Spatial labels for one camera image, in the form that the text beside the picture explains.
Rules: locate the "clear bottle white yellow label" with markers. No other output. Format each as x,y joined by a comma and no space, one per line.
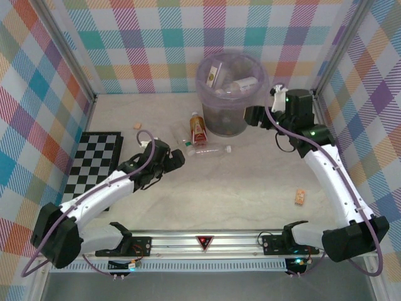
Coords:
247,84

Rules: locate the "plain clear bottle white cap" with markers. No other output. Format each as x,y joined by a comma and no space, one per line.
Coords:
208,152

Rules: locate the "brown tea bottle red label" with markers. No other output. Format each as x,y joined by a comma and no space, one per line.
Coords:
198,131

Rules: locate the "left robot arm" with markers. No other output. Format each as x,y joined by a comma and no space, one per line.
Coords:
100,191

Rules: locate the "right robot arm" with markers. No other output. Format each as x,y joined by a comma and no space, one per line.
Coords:
329,175

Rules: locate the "grey round waste bin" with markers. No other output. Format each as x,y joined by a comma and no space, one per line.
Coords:
225,122

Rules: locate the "small wooden cube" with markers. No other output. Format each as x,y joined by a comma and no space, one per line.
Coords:
137,126

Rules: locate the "black and grey chessboard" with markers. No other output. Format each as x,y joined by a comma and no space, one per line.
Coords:
94,150

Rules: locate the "red triangle emblem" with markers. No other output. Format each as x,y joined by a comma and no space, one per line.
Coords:
204,242

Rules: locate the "small orange cracker tile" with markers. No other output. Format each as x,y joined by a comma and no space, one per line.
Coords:
300,197

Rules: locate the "small circuit board with LED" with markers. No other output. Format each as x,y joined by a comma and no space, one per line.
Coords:
131,266
297,261

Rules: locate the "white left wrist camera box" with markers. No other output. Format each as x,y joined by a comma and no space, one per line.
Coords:
144,144

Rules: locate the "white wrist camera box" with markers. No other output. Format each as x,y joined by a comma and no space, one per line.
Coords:
279,100
144,144

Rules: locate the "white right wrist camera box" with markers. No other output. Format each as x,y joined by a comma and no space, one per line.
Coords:
279,100

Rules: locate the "aluminium frame post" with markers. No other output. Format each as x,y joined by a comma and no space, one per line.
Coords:
67,47
341,47

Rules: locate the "aluminium mounting rail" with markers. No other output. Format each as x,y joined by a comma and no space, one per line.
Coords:
175,243

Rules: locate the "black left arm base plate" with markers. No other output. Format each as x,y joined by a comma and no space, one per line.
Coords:
141,243

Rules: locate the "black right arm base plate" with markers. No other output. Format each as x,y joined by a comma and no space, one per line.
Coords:
272,243

